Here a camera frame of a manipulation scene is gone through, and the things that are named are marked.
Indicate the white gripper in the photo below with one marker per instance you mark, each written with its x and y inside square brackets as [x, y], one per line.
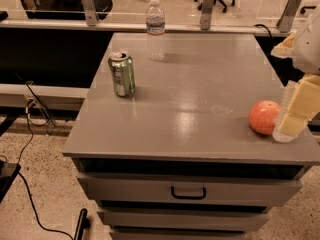
[308, 49]

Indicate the red orange apple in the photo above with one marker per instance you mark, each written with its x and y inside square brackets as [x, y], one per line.
[262, 116]

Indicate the green soda can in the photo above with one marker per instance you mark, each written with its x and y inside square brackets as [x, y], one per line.
[121, 68]

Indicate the grey drawer cabinet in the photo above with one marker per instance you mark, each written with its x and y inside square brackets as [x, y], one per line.
[186, 126]

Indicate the clear plastic water bottle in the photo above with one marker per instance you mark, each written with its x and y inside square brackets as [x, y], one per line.
[155, 29]

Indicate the black stand foot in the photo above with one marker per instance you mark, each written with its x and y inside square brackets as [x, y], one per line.
[82, 224]

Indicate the black bag behind glass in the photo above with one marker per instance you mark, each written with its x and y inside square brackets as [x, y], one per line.
[63, 9]

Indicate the black device on floor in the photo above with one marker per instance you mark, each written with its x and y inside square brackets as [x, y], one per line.
[8, 173]

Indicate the metal rail post right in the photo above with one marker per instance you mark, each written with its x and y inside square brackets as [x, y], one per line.
[285, 22]

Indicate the metal rail post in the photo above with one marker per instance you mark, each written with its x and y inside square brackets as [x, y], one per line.
[285, 22]
[90, 12]
[206, 14]

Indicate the metal rail post middle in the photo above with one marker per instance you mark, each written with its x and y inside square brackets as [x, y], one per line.
[206, 14]

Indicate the black drawer handle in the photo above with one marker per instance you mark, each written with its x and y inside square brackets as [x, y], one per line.
[188, 194]

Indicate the metal rail post left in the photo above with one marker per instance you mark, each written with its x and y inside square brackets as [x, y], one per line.
[90, 12]

